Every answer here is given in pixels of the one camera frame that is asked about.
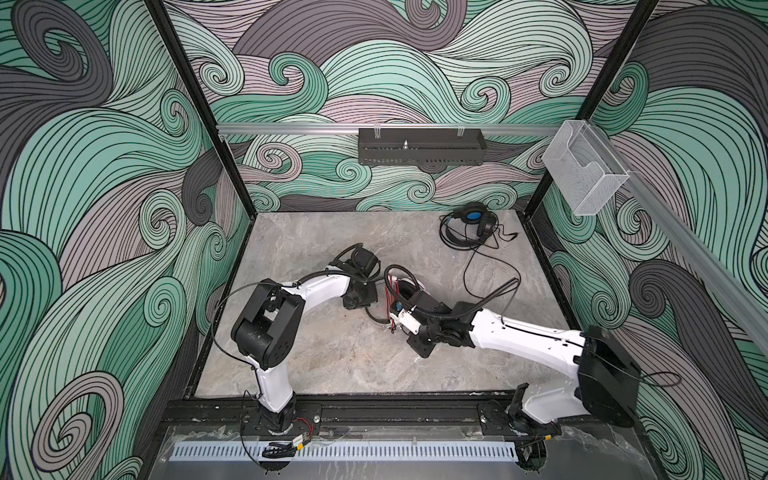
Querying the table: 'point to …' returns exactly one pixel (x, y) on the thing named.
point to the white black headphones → (386, 324)
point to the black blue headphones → (471, 224)
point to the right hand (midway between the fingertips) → (412, 338)
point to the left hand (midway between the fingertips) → (372, 299)
